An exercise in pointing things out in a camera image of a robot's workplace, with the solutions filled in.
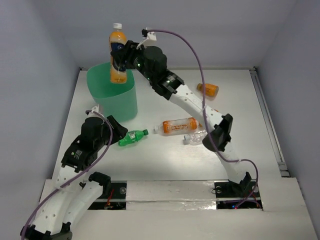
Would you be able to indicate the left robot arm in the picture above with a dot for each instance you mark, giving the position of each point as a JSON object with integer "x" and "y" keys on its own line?
{"x": 75, "y": 188}

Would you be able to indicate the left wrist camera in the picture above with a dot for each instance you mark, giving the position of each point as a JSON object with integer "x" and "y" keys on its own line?
{"x": 92, "y": 111}

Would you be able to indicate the aluminium rail right edge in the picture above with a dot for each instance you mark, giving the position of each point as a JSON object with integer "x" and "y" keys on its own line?
{"x": 284, "y": 171}

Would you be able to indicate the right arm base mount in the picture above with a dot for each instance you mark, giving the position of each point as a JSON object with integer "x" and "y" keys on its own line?
{"x": 243, "y": 195}

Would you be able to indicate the amber ribbed orange bottle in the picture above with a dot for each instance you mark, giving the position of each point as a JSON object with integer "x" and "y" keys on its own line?
{"x": 211, "y": 90}

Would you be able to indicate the clear bottle orange label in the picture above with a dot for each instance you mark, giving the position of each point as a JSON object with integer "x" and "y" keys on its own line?
{"x": 177, "y": 127}

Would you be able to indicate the green Sprite bottle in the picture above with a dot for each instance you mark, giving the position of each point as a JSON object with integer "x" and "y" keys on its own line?
{"x": 132, "y": 137}

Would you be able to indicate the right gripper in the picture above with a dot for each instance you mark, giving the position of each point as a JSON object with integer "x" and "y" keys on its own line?
{"x": 127, "y": 52}

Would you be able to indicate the clear empty water bottle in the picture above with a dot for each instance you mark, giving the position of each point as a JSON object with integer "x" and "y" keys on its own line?
{"x": 194, "y": 138}

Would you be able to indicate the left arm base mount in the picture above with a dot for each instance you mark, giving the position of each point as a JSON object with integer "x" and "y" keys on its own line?
{"x": 113, "y": 195}

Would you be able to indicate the green plastic bin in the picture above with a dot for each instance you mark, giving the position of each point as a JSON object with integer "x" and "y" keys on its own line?
{"x": 118, "y": 100}

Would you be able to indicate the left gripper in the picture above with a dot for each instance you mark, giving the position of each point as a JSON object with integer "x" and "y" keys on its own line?
{"x": 116, "y": 126}

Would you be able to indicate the orange juice bottle blue label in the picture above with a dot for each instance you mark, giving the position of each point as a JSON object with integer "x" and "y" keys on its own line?
{"x": 117, "y": 41}

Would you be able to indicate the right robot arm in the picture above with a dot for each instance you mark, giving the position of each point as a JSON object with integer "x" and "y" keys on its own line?
{"x": 151, "y": 62}

